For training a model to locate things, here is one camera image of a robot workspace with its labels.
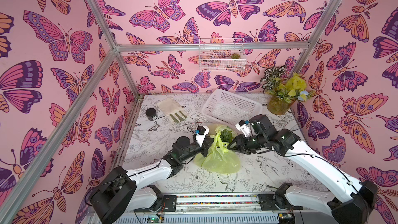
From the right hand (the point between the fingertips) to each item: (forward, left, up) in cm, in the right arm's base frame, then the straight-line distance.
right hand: (230, 146), depth 70 cm
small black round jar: (+31, +48, -17) cm, 60 cm away
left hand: (+6, +6, -2) cm, 9 cm away
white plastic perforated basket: (+40, -6, -21) cm, 46 cm away
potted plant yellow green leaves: (+37, -34, +1) cm, 50 cm away
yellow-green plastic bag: (-4, +4, -5) cm, 8 cm away
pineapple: (+7, +1, -1) cm, 7 cm away
